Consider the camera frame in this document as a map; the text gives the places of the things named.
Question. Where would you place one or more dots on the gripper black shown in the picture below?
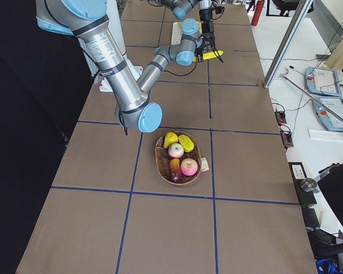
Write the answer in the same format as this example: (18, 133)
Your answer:
(207, 26)
(200, 43)

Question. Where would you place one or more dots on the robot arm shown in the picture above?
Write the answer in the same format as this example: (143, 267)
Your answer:
(181, 8)
(88, 21)

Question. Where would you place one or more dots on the brown wicker basket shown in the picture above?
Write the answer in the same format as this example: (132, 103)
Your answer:
(162, 160)

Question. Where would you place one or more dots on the basket paper tag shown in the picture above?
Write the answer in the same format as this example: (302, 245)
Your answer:
(204, 165)

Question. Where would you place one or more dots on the cream bear tray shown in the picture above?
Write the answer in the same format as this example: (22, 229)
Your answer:
(177, 33)

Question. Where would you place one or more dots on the red bottle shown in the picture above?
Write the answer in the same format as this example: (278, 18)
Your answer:
(257, 12)

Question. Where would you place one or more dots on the black power strip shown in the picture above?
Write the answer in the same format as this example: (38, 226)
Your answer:
(287, 140)
(280, 117)

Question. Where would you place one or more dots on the yellow lemon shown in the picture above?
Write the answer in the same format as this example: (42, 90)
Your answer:
(186, 143)

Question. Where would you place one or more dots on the far teach pendant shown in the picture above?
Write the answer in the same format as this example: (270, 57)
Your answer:
(322, 81)

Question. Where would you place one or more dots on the teach pendant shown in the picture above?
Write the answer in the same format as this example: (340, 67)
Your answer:
(322, 81)
(330, 112)

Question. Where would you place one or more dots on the pink apple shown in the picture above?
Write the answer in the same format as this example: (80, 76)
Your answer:
(189, 167)

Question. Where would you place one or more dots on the purple red mango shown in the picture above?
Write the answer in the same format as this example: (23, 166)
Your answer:
(175, 170)

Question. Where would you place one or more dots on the near teach pendant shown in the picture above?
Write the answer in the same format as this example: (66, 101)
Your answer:
(330, 112)

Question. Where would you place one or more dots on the reacher grabber tool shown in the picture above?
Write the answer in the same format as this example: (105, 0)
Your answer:
(304, 91)

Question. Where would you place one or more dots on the metal cup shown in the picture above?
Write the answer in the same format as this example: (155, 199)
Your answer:
(309, 185)

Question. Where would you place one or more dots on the aluminium frame post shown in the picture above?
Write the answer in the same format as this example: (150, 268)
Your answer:
(294, 25)

